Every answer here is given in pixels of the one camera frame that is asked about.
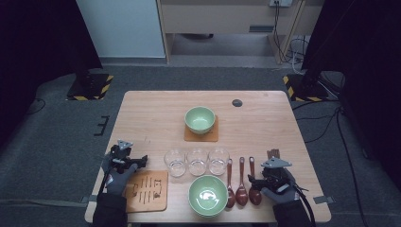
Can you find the white cable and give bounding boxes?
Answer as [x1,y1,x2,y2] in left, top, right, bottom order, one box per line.
[289,37,308,75]

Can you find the wooden coaster with cutouts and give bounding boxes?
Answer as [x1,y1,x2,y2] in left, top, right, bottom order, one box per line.
[183,115,219,143]
[124,169,169,213]

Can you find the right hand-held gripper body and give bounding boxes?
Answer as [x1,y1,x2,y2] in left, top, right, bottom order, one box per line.
[260,156,296,190]

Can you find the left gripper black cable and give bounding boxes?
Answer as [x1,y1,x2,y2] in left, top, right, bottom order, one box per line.
[97,169,112,202]

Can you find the clear drinking glass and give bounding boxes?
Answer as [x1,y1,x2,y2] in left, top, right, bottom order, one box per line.
[186,148,210,177]
[207,147,231,176]
[164,148,187,178]

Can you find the dark curtain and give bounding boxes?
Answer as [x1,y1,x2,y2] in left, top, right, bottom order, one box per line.
[0,0,103,149]
[301,0,401,183]

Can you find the white cabinet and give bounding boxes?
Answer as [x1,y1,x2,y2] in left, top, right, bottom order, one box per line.
[75,0,166,59]

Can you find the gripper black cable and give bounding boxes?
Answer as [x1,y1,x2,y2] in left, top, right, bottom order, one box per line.
[97,169,112,202]
[292,183,318,227]

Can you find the long black floor cable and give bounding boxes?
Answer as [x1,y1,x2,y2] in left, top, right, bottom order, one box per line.
[335,108,370,227]

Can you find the thin black floor cable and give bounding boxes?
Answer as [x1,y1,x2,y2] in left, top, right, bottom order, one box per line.
[25,97,46,116]

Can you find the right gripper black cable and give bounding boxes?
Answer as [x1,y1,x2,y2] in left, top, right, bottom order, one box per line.
[292,183,318,227]

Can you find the wall power socket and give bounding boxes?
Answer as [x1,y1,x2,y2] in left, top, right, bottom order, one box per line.
[269,0,293,8]

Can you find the black stand base striped edge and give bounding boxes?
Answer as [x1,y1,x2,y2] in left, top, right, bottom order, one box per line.
[282,74,330,102]
[66,73,114,101]

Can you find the green ceramic bowl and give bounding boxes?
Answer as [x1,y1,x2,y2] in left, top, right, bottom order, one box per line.
[183,106,217,135]
[188,175,229,218]

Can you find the black power cables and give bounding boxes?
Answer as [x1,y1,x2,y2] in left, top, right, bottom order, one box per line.
[272,3,296,64]

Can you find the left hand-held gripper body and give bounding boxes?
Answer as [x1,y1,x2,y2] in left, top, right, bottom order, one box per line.
[108,139,136,174]

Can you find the reddish brown wooden spoon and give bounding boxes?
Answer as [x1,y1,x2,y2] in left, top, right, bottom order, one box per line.
[225,158,236,209]
[248,156,263,206]
[235,156,250,207]

